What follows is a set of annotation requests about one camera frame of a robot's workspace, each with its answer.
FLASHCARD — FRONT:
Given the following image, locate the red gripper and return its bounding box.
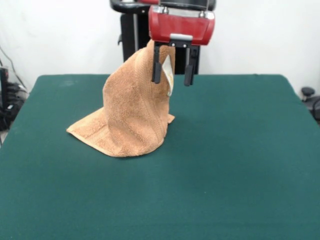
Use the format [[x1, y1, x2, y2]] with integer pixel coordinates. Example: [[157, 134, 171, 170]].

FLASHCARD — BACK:
[[148, 5, 217, 88]]

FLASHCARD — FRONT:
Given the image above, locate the tan terry towel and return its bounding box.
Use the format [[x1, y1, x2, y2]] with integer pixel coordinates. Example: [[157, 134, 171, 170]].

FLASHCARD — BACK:
[[65, 39, 176, 159]]

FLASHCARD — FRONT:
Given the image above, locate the dark green table cloth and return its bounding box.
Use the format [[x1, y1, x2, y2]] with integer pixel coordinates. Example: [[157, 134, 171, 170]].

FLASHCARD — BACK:
[[0, 73, 320, 240]]

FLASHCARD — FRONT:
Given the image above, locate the black chair base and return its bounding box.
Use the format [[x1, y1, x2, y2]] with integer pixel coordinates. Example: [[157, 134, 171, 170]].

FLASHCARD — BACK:
[[300, 86, 320, 126]]

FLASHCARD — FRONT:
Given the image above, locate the black box with red light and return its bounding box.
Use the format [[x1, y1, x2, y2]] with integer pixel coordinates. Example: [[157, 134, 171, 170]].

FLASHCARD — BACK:
[[0, 66, 10, 112]]

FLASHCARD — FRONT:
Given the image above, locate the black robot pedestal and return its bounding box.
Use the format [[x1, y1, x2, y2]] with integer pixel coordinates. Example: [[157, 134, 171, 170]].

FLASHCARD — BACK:
[[109, 0, 202, 75]]

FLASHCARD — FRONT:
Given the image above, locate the grey wall cable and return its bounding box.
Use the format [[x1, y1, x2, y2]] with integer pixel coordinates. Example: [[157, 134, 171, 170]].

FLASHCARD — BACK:
[[0, 44, 28, 91]]

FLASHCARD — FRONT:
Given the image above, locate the black cable bundle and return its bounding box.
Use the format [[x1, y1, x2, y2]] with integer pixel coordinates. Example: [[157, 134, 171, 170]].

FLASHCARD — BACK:
[[0, 82, 30, 132]]

